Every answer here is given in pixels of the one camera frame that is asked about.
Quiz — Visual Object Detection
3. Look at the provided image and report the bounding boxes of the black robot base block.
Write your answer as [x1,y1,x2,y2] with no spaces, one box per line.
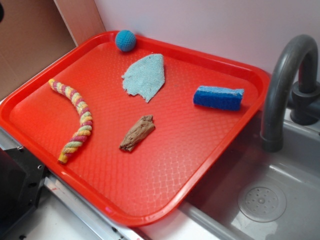
[0,148,47,239]

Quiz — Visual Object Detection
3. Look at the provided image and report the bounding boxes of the brown wood chip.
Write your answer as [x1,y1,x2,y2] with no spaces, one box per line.
[119,115,156,152]

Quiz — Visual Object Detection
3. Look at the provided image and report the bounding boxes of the red plastic tray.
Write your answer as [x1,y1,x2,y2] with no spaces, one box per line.
[0,31,270,227]

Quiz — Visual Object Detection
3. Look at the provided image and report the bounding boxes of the light blue cloth piece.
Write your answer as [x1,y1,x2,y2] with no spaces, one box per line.
[122,53,165,103]

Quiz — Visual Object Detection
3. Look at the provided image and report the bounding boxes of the blue sponge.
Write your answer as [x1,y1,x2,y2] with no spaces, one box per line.
[193,85,245,111]

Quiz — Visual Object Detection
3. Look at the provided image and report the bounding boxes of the blue textured ball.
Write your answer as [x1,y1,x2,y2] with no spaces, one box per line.
[115,30,137,52]

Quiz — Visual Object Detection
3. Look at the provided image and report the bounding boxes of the grey plastic sink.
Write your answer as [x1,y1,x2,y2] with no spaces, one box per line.
[180,113,320,240]

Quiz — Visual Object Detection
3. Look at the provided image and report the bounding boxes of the round sink drain cover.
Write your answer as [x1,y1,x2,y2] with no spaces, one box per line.
[237,181,287,223]

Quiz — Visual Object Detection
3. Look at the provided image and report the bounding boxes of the grey curved faucet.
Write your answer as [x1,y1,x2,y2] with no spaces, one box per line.
[260,34,320,152]

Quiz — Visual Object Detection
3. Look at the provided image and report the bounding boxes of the brown cardboard box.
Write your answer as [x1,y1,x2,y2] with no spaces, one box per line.
[0,0,105,99]

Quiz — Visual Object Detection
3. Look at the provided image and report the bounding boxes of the multicoloured twisted rope toy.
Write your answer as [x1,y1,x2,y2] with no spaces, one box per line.
[48,79,93,164]

